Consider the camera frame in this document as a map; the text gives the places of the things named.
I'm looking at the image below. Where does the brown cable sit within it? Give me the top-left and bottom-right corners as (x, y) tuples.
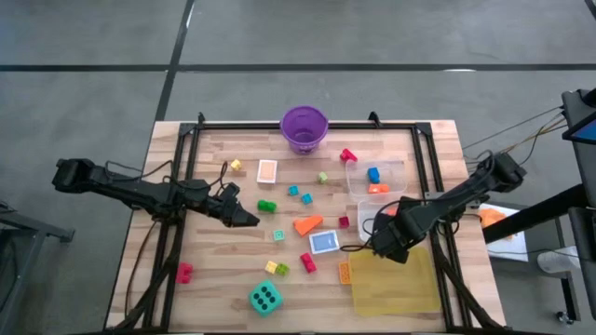
(123, 218), (159, 323)

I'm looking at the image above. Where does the teal foam die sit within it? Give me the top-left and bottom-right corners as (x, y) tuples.
(248, 279), (284, 318)

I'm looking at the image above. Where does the white plastic bag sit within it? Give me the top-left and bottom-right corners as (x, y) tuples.
(536, 245), (583, 275)

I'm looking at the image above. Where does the white paper sheet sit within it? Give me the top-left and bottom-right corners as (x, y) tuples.
(475, 202), (531, 263)

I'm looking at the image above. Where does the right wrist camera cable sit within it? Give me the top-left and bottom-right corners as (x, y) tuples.
(341, 216), (376, 254)

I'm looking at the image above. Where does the pink-red stepped brick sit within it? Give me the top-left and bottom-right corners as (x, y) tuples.
(175, 262), (195, 286)

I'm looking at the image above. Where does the black equipment stand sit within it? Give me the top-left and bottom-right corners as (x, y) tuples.
(561, 87), (596, 322)

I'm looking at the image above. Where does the grey cable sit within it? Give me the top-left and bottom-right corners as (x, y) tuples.
(462, 106), (565, 150)

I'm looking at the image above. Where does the yellow translucent container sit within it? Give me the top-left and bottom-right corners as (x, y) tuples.
(347, 246), (442, 318)

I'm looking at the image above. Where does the tan cable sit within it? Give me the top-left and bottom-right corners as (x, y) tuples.
(507, 114), (568, 154)

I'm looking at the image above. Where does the orange plastic object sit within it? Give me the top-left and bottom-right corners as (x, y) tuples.
(478, 208), (509, 230)

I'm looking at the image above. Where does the purple bucket with face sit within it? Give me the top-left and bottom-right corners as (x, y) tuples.
(278, 104), (331, 156)

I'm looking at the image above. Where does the orange playing card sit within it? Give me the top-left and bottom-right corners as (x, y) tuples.
(256, 159), (279, 185)

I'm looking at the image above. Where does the grey metal table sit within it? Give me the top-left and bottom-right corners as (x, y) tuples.
(0, 199), (75, 335)

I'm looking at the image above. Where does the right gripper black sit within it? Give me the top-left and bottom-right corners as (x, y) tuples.
(371, 210), (423, 265)

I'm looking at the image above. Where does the clear plastic container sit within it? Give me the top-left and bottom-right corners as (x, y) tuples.
(345, 159), (408, 203)

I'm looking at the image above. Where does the blue-lit tilted screen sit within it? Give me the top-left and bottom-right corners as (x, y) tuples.
(562, 110), (596, 144)

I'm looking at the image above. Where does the black slanted beam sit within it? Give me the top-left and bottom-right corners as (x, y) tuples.
(481, 183), (589, 246)

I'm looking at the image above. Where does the blue playing card box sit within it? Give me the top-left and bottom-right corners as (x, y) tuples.
(308, 229), (341, 256)

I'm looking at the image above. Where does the orange sloped brick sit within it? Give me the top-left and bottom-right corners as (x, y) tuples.
(292, 214), (325, 237)

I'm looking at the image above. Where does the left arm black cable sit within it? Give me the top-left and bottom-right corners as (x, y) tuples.
(104, 159), (232, 190)

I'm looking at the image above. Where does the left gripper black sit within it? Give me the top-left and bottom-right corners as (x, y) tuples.
(203, 181), (261, 229)

